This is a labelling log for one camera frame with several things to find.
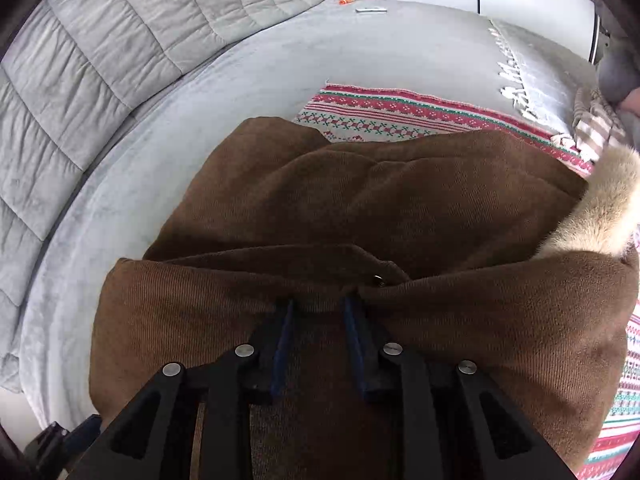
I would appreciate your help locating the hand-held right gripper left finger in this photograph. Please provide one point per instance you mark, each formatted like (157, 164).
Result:
(285, 332)

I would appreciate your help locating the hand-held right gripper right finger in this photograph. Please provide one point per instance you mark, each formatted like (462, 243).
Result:
(353, 342)

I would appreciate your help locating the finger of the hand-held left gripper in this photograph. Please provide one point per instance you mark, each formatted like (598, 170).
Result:
(86, 432)

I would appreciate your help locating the brown coat with fur collar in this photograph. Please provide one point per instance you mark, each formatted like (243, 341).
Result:
(400, 200)

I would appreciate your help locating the red patterned knit blanket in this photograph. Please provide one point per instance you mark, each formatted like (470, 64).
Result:
(380, 110)

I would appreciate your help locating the grey plush bed sheet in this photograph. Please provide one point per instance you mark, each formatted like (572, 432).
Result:
(200, 110)

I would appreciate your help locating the beige plaid cloth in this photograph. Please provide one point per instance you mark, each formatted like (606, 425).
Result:
(597, 125)

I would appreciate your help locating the light grey quilted duvet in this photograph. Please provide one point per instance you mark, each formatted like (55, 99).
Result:
(100, 60)

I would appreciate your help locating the grey throw with white fringe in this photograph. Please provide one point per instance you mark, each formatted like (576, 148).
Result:
(550, 75)

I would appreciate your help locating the small flat white object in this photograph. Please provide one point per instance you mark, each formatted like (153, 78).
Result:
(371, 9)

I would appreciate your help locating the grey cloth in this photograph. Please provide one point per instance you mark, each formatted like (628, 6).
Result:
(620, 75)

